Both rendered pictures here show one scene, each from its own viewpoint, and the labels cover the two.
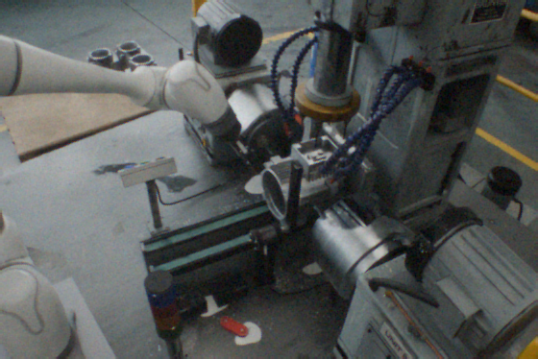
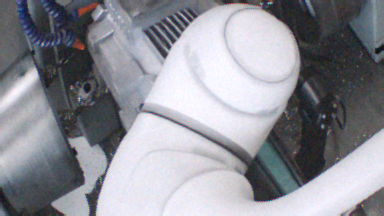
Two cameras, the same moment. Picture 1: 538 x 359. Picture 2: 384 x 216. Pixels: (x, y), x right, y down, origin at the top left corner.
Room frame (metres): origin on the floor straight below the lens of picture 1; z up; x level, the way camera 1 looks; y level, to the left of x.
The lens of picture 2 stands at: (0.95, 0.66, 2.08)
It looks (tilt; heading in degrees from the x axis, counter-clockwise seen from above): 58 degrees down; 275
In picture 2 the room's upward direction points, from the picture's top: 9 degrees counter-clockwise
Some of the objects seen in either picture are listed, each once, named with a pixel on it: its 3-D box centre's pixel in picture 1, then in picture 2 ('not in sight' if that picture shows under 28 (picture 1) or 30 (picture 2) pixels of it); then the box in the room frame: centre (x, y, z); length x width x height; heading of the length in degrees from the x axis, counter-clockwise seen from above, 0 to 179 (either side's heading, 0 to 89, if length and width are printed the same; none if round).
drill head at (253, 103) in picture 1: (255, 118); (5, 149); (1.35, 0.08, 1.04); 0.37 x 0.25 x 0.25; 30
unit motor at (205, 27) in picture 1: (215, 57); not in sight; (1.58, 0.25, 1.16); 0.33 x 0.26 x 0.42; 30
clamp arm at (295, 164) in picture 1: (292, 201); (286, 20); (0.87, -0.06, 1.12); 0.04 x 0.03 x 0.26; 120
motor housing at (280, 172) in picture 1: (302, 185); (164, 44); (1.04, -0.09, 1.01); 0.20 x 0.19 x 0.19; 119
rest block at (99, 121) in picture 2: not in sight; (91, 106); (1.18, -0.10, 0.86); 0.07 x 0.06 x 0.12; 30
